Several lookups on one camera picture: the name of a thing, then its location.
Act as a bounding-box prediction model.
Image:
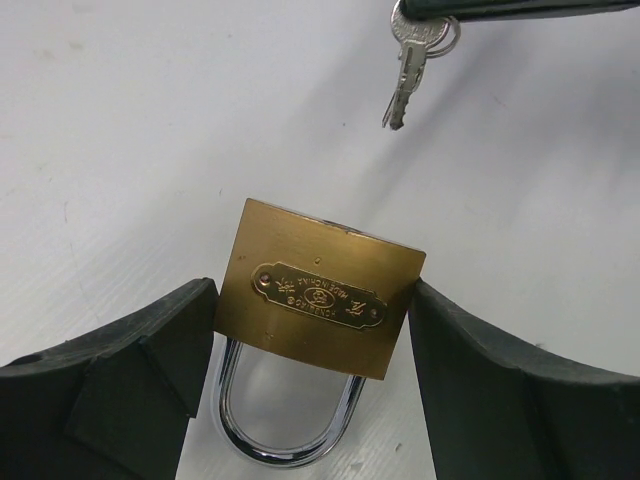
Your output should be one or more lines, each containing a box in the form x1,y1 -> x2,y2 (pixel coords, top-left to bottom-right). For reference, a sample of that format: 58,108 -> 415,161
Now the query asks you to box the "brass padlock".
211,199 -> 426,469

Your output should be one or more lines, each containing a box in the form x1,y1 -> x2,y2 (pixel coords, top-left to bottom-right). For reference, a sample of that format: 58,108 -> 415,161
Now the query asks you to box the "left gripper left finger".
1,278 -> 218,479

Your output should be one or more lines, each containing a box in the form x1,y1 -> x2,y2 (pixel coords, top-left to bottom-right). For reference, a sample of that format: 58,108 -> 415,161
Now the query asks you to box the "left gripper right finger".
409,282 -> 639,479

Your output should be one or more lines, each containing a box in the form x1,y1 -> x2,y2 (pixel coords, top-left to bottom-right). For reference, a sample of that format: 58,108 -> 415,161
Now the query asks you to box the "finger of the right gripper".
400,0 -> 639,21

